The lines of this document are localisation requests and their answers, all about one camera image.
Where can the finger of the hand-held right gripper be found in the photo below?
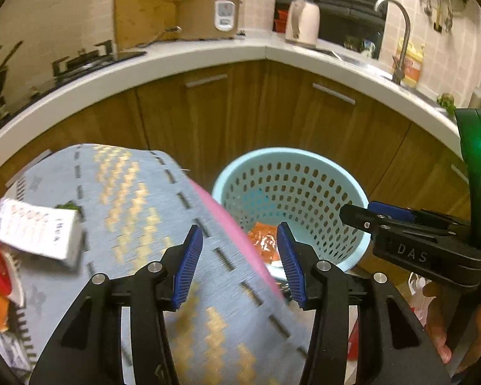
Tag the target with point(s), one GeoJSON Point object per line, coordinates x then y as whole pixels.
{"type": "Point", "coordinates": [358, 216]}
{"type": "Point", "coordinates": [391, 209]}

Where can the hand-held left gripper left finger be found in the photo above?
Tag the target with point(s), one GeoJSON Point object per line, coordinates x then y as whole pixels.
{"type": "Point", "coordinates": [188, 260]}

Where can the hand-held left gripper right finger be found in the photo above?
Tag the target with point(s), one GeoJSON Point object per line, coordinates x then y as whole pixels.
{"type": "Point", "coordinates": [290, 260]}

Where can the orange snack wrapper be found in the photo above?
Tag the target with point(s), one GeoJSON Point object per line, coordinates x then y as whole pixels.
{"type": "Point", "coordinates": [264, 236]}

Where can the light blue perforated basket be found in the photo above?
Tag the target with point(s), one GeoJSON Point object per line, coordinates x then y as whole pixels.
{"type": "Point", "coordinates": [304, 176]}

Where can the white printed carton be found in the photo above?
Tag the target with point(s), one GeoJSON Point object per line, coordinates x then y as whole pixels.
{"type": "Point", "coordinates": [36, 228]}

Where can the person's right hand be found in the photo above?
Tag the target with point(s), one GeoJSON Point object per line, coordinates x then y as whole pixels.
{"type": "Point", "coordinates": [436, 317]}

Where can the pink underlay cloth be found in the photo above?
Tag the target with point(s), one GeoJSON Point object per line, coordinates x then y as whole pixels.
{"type": "Point", "coordinates": [232, 228]}

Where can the grey patterned tablecloth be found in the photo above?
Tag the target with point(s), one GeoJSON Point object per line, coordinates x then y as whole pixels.
{"type": "Point", "coordinates": [136, 192]}

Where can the green vegetable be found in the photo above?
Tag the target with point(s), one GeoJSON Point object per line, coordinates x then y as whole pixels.
{"type": "Point", "coordinates": [447, 104]}

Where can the green leaf scrap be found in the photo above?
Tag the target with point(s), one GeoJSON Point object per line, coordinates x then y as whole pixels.
{"type": "Point", "coordinates": [69, 206]}

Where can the yellow detergent bottle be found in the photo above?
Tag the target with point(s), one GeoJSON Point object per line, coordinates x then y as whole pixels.
{"type": "Point", "coordinates": [415, 62]}

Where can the stainless steel sink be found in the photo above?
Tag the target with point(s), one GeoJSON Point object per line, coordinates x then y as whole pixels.
{"type": "Point", "coordinates": [352, 60]}

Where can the chrome kitchen faucet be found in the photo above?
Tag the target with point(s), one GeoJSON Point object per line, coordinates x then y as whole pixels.
{"type": "Point", "coordinates": [401, 48]}

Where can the cups by window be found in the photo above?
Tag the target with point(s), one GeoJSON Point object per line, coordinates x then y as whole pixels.
{"type": "Point", "coordinates": [362, 46]}

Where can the white electric kettle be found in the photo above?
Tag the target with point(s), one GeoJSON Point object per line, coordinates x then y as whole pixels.
{"type": "Point", "coordinates": [302, 22]}

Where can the red plastic container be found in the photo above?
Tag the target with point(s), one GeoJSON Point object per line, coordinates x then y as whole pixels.
{"type": "Point", "coordinates": [281, 22]}

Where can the black gas stove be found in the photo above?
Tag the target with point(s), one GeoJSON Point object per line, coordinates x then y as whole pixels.
{"type": "Point", "coordinates": [84, 62]}

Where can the beige rice cooker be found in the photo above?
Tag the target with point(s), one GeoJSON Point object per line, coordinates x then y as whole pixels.
{"type": "Point", "coordinates": [200, 12]}

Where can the wooden cutting board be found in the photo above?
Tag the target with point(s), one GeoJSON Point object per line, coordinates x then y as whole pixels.
{"type": "Point", "coordinates": [144, 8]}

